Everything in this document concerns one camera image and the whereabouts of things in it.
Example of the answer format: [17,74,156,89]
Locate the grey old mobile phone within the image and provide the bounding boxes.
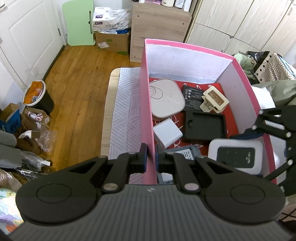
[155,144,201,190]

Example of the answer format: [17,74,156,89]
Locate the white charger cube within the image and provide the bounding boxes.
[153,118,183,149]

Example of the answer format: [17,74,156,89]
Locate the black rectangular tray case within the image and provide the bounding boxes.
[183,110,227,144]

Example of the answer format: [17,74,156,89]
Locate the white pocket wifi router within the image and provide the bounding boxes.
[208,138,263,175]

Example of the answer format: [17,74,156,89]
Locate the pink rounded compact case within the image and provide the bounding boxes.
[149,78,185,120]

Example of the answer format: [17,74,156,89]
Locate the pink cardboard box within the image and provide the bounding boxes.
[138,38,278,185]

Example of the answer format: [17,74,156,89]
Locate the black phone battery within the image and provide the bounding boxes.
[183,85,204,111]

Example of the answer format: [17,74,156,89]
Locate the cream claw hair clip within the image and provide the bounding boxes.
[200,86,229,113]

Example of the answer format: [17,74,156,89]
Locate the olive green jacket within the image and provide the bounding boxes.
[233,52,295,106]

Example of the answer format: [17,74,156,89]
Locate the white cat-print tablecloth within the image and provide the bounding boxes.
[105,67,141,159]

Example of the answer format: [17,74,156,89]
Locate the black white patterned bag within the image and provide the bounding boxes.
[247,51,295,84]

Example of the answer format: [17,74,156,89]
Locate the light wood wardrobe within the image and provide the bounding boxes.
[186,1,295,56]

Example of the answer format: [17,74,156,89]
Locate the trash bin with orange bag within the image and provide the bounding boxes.
[23,80,55,115]

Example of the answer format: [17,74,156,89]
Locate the brown cardboard box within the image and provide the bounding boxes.
[95,30,130,55]

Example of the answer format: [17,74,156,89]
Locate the blue small carton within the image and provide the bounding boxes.
[0,103,21,133]

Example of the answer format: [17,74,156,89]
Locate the floral quilt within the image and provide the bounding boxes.
[0,169,24,236]

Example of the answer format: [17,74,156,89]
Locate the wooden open shelf unit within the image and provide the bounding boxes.
[129,1,198,63]

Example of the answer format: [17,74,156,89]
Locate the white plastic paper pack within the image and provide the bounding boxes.
[92,7,132,32]

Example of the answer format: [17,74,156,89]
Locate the green folding table board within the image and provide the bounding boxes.
[62,0,95,46]

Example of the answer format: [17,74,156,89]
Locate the white jar on shelf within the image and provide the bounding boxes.
[161,0,175,8]

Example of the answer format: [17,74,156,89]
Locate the white door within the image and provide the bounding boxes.
[1,1,65,86]

